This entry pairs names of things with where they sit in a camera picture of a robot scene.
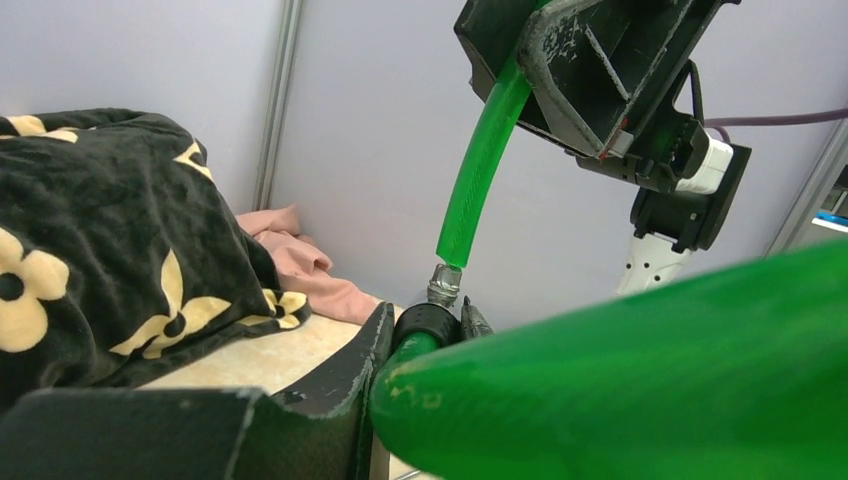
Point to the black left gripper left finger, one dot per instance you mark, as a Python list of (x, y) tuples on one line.
[(316, 428)]

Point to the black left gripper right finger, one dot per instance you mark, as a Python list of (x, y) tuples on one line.
[(473, 325)]

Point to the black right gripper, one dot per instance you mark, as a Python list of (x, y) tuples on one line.
[(600, 72)]

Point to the green cable lock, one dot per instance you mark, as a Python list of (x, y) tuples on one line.
[(737, 374)]

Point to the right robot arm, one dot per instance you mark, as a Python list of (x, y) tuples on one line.
[(667, 228)]

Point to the pink cloth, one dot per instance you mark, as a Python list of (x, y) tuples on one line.
[(302, 266)]

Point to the black floral plush blanket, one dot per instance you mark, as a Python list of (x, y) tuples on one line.
[(121, 261)]

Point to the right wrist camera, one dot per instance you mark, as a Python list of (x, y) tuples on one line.
[(700, 163)]

